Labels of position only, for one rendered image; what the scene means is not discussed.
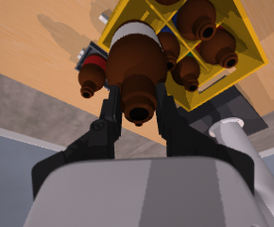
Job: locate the yellow bottle crate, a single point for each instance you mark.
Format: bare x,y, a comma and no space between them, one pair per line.
229,13

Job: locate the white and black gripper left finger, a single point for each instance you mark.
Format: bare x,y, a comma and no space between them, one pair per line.
98,142

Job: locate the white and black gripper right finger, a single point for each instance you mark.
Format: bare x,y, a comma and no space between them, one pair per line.
183,140

